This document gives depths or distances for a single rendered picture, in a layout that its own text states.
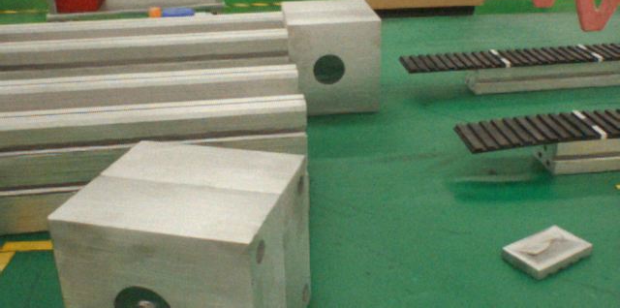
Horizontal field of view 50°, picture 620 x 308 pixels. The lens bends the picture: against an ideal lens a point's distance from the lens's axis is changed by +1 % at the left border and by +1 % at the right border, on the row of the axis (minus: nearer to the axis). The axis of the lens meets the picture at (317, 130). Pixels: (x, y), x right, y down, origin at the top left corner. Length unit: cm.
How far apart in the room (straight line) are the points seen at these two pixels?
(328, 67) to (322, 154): 11
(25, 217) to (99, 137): 8
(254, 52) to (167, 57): 8
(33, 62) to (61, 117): 20
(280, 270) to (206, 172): 6
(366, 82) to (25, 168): 33
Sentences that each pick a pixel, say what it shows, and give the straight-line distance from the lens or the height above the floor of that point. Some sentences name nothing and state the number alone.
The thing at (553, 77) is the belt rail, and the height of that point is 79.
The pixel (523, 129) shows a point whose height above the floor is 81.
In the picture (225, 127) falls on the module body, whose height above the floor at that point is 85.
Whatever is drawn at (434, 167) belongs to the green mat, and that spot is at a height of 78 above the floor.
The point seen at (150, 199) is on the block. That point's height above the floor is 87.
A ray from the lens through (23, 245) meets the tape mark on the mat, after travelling 51.
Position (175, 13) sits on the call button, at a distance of 80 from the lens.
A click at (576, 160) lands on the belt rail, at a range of 57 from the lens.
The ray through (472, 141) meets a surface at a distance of 54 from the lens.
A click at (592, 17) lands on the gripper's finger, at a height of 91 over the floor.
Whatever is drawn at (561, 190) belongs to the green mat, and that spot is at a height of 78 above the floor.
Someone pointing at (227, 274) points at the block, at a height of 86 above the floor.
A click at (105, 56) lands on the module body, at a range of 65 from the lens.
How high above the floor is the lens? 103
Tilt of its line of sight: 23 degrees down
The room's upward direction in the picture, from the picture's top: 2 degrees counter-clockwise
